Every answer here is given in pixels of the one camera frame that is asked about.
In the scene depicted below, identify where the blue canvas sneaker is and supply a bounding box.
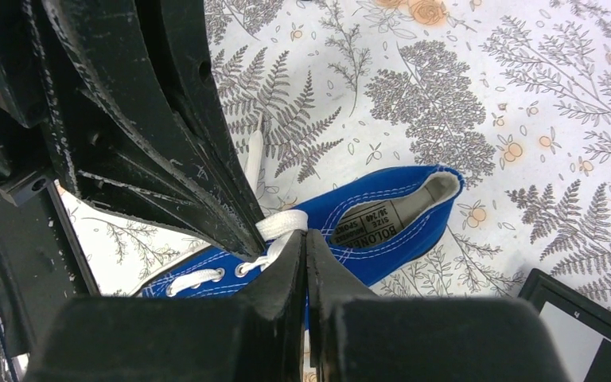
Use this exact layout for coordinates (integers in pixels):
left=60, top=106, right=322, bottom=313
left=133, top=166, right=465, bottom=298

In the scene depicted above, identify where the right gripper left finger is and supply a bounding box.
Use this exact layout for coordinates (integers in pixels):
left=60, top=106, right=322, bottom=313
left=25, top=231, right=306, bottom=381

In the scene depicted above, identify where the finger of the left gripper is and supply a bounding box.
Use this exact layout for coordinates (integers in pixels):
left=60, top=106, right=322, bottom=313
left=41, top=1, right=265, bottom=261
left=135, top=1, right=261, bottom=232

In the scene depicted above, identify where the white shoelace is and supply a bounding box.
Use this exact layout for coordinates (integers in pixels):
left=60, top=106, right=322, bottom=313
left=165, top=118, right=308, bottom=297

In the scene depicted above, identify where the black white chessboard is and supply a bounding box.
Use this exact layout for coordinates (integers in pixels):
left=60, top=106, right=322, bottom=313
left=519, top=268, right=611, bottom=381

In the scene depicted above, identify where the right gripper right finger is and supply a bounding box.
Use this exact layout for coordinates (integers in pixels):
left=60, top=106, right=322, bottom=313
left=306, top=230, right=568, bottom=381

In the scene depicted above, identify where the floral patterned mat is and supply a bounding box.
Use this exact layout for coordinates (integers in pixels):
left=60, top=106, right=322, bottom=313
left=55, top=0, right=611, bottom=382

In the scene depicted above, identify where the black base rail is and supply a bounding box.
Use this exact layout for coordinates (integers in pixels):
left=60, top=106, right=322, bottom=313
left=0, top=185, right=99, bottom=381

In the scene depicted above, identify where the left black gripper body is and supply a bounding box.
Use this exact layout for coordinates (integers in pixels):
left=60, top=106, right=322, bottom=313
left=0, top=1, right=56, bottom=206

